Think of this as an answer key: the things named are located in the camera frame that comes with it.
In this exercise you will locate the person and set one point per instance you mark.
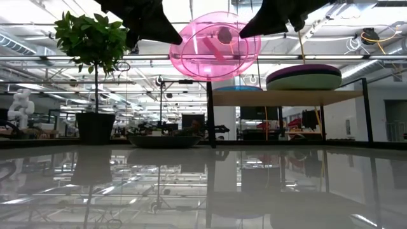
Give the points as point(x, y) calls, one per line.
point(196, 125)

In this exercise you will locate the wooden shelf with black frame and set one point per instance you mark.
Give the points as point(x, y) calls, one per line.
point(270, 98)

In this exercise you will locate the white robot figure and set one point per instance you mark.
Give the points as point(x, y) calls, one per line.
point(21, 106)

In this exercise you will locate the pink transparent plate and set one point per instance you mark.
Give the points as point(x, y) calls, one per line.
point(197, 51)

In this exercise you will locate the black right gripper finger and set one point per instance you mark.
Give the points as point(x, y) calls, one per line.
point(299, 24)
point(267, 25)

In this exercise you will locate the black plant pot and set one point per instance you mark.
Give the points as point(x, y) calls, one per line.
point(95, 127)

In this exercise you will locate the dark grey plate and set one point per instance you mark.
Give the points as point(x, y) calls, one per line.
point(303, 73)

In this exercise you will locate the green potted plant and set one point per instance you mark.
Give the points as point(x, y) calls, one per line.
point(92, 38)

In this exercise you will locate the dark shallow bowl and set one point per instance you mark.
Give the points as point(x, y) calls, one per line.
point(163, 141)

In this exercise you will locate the black metal stand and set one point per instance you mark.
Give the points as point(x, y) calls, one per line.
point(186, 81)

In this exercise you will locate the teal transparent plate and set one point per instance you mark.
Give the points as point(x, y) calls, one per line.
point(238, 88)

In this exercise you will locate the black monitor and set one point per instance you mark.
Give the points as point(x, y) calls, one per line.
point(257, 113)
point(187, 119)

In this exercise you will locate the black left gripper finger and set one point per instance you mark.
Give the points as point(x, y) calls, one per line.
point(155, 28)
point(132, 41)

